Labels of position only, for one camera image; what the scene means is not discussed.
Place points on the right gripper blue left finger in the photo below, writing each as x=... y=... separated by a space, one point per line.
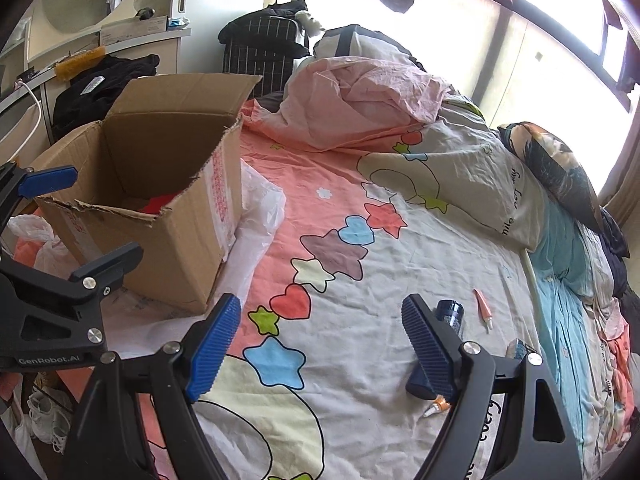
x=206 y=344

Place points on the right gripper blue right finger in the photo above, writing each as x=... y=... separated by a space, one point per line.
x=435 y=345

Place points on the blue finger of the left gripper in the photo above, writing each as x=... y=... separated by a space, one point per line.
x=43 y=182

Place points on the orange tube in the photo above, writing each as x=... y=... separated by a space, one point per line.
x=437 y=406

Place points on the dark blue cylindrical bottle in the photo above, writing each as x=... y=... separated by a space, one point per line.
x=451 y=313

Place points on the starry night tissue pack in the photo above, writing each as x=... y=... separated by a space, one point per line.
x=517 y=349

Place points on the white plastic bag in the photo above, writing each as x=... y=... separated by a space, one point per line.
x=136 y=325

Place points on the small pink tube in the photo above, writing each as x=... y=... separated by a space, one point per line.
x=485 y=310

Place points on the black clothing pile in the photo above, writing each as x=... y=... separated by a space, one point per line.
x=92 y=93

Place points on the white shoes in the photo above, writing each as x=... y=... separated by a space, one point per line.
x=50 y=414

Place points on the yellow brush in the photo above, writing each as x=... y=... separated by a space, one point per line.
x=72 y=66

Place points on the red item in box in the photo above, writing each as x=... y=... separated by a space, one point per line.
x=156 y=204

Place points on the brown cardboard box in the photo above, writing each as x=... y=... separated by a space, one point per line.
x=164 y=134

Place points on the white box on desk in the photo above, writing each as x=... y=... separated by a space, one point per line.
x=135 y=28

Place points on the cartoon printed bed sheet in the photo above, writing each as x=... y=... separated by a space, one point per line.
x=313 y=385

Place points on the clothes pile on bed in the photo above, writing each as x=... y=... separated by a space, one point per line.
x=616 y=308

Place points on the white dresser desk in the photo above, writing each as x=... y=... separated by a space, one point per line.
x=48 y=32

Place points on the dark patterned pillow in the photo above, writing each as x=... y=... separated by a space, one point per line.
x=555 y=166

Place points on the black striped suitcase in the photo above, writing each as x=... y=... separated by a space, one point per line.
x=266 y=43

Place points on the pink crumpled blanket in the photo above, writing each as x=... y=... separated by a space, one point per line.
x=343 y=102

